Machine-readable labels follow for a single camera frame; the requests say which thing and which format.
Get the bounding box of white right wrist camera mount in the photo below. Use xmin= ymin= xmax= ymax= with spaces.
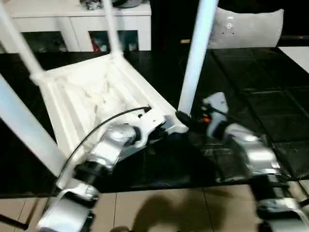
xmin=202 ymin=92 xmax=229 ymax=139

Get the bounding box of white flat panel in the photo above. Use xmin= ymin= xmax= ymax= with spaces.
xmin=277 ymin=45 xmax=309 ymax=75

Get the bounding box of round grey appliance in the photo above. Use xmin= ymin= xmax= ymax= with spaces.
xmin=112 ymin=0 xmax=143 ymax=8

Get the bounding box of black metal rod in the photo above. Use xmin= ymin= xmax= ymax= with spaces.
xmin=0 ymin=212 xmax=29 ymax=231

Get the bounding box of black work mat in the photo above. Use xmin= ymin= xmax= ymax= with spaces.
xmin=0 ymin=46 xmax=309 ymax=199

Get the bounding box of white plastic table leg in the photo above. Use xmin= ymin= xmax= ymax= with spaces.
xmin=0 ymin=0 xmax=46 ymax=82
xmin=177 ymin=0 xmax=220 ymax=119
xmin=0 ymin=73 xmax=65 ymax=179
xmin=103 ymin=0 xmax=124 ymax=59

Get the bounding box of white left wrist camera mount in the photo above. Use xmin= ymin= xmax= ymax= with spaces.
xmin=133 ymin=108 xmax=168 ymax=150

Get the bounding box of white plastic table top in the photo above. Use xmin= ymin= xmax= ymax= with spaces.
xmin=28 ymin=52 xmax=189 ymax=189

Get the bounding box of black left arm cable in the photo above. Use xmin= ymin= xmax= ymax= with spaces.
xmin=45 ymin=105 xmax=152 ymax=218

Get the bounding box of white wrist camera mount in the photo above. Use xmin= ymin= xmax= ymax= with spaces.
xmin=133 ymin=108 xmax=168 ymax=150
xmin=202 ymin=92 xmax=229 ymax=139

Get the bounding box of white sideboard with glass doors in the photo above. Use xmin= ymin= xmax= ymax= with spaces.
xmin=0 ymin=0 xmax=153 ymax=53

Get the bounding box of bag of black parts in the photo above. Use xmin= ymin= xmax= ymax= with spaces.
xmin=84 ymin=0 xmax=102 ymax=11

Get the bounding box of black cabinet with gold label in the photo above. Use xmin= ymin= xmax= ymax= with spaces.
xmin=149 ymin=0 xmax=218 ymax=52

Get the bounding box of grey cushion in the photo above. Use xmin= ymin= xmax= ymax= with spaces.
xmin=207 ymin=6 xmax=285 ymax=49

